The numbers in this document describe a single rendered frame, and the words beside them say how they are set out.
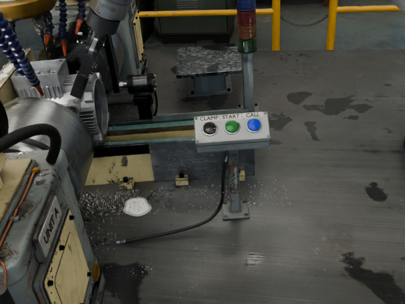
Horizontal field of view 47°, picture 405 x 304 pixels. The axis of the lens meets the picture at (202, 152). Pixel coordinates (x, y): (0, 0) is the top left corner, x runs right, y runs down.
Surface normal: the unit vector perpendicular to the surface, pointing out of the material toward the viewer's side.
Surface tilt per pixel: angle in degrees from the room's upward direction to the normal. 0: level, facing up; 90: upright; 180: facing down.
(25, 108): 6
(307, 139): 0
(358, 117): 0
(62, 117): 43
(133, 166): 90
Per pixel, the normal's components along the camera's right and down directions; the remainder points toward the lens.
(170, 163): 0.02, 0.55
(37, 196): -0.07, -0.83
